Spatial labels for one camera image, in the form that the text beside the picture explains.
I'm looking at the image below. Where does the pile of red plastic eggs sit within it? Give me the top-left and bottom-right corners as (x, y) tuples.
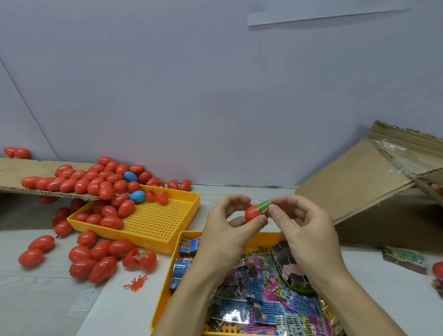
(18, 156), (192, 285)

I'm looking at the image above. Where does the yellow perforated plastic tray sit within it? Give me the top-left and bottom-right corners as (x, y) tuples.
(66, 185), (201, 255)

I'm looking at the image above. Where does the person's right forearm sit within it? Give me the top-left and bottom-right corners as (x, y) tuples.
(310, 267), (428, 336)

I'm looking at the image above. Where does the green toy leaflet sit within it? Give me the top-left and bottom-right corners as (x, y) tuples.
(256, 199), (274, 218)

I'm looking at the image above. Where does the red egg half shell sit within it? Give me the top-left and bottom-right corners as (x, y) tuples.
(245, 205), (269, 223)

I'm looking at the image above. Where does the flat cardboard sheet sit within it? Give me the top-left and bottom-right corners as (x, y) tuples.
(0, 157), (102, 201)

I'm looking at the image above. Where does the pile of colourful toy packets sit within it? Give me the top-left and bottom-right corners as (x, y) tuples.
(168, 237), (343, 336)

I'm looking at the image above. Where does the person's right hand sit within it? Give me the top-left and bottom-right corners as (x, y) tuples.
(268, 195), (347, 288)

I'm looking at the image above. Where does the brown cardboard box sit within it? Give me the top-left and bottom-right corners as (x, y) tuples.
(295, 120), (443, 248)

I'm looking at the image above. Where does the red rubber splat toy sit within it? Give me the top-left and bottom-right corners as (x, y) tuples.
(123, 275), (149, 293)

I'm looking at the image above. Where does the open red hinged egg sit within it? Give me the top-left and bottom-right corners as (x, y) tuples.
(3, 147), (31, 159)
(145, 189), (169, 206)
(122, 249), (158, 273)

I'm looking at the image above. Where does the person's left forearm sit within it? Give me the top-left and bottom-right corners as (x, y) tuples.
(152, 263), (237, 336)

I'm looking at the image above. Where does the person's left hand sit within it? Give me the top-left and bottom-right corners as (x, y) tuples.
(200, 194), (269, 278)

